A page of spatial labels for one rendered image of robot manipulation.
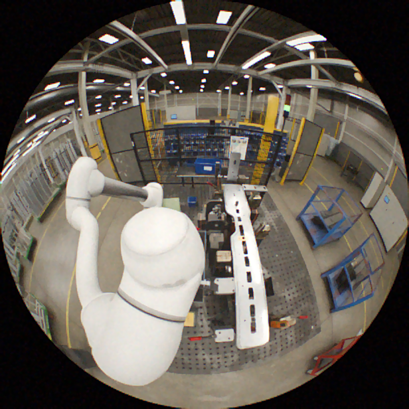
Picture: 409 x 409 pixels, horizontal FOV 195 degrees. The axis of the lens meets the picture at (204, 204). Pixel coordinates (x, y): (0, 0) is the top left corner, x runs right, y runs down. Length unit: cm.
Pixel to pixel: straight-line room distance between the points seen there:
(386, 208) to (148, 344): 817
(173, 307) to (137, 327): 5
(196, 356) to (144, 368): 96
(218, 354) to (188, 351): 22
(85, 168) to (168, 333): 60
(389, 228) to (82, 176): 873
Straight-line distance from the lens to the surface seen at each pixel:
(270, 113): 162
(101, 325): 18
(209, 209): 85
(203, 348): 111
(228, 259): 70
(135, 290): 15
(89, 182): 62
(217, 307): 103
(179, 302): 15
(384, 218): 817
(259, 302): 79
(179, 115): 742
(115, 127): 310
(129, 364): 18
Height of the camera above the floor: 173
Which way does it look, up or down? 44 degrees down
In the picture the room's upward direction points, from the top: straight up
